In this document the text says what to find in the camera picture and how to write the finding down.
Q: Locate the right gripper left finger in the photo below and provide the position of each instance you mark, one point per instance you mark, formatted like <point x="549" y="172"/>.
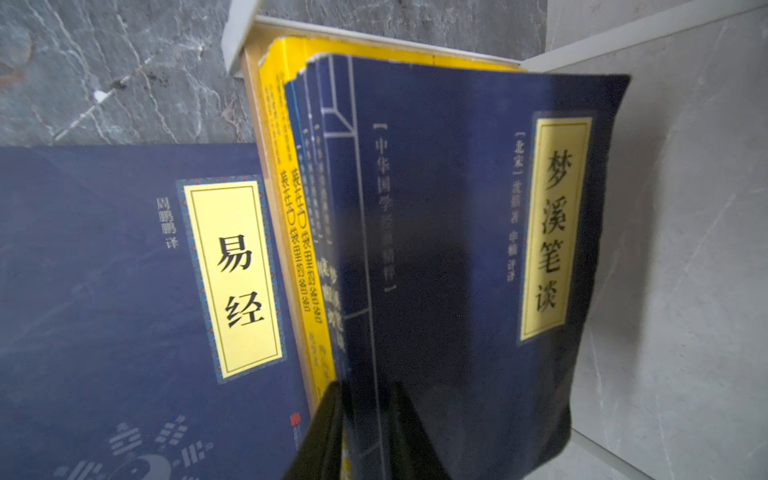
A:
<point x="320" y="454"/>

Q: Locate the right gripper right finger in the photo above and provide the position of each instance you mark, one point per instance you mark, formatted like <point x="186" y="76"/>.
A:
<point x="412" y="455"/>

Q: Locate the blue book hidden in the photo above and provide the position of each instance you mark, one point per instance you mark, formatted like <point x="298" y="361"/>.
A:
<point x="464" y="225"/>

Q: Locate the purple blue book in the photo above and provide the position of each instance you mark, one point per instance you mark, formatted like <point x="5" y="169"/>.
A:
<point x="323" y="267"/>

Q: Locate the yellow cartoon book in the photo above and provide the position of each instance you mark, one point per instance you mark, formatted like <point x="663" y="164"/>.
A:
<point x="269" y="61"/>

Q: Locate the white wooden two-tier shelf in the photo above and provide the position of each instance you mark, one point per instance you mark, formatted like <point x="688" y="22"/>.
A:
<point x="671" y="380"/>

